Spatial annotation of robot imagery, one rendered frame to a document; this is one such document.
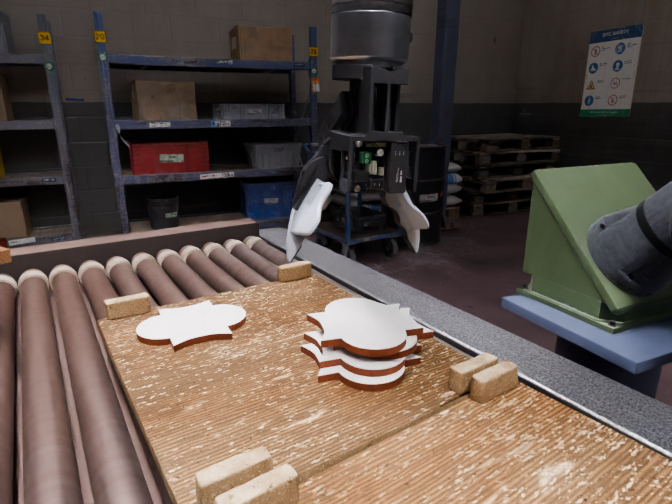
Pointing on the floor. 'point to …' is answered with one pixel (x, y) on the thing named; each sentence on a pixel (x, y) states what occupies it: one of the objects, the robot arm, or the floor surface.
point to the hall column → (444, 79)
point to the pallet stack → (499, 169)
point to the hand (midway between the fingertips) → (352, 256)
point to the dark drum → (425, 192)
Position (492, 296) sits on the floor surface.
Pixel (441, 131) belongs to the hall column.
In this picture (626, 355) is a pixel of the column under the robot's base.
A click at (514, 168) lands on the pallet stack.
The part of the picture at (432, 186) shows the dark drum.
